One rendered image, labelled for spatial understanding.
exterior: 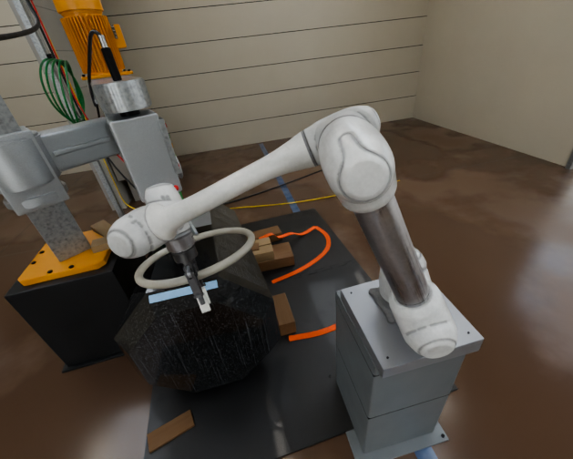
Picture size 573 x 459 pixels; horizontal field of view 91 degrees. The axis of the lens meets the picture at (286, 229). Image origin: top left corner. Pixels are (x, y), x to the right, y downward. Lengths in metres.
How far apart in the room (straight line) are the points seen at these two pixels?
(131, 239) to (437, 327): 0.84
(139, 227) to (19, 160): 1.36
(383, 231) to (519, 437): 1.65
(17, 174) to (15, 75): 5.33
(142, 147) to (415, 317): 1.39
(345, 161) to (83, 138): 1.85
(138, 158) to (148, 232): 0.91
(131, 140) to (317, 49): 5.57
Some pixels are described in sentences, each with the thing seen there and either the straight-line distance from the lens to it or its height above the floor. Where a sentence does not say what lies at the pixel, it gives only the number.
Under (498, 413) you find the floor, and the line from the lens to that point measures 2.18.
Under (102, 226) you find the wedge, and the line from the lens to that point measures 2.49.
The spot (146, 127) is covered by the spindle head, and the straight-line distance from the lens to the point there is 1.60.
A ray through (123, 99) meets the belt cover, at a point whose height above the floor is 1.67.
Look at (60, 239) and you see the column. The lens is 2.26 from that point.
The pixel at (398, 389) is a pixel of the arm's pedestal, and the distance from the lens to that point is 1.39.
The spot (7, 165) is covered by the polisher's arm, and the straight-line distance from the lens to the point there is 2.05.
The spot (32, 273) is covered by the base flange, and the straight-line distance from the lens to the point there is 2.35.
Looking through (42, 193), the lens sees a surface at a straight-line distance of 2.13.
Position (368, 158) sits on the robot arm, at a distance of 0.53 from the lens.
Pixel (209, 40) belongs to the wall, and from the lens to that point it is 6.46.
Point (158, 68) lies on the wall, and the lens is 6.55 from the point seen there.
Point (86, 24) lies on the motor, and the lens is 2.25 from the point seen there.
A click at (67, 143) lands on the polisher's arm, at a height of 1.44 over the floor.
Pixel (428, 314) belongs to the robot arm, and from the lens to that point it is 0.93.
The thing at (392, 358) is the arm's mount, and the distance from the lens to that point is 1.14.
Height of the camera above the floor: 1.80
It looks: 33 degrees down
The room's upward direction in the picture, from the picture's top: 7 degrees counter-clockwise
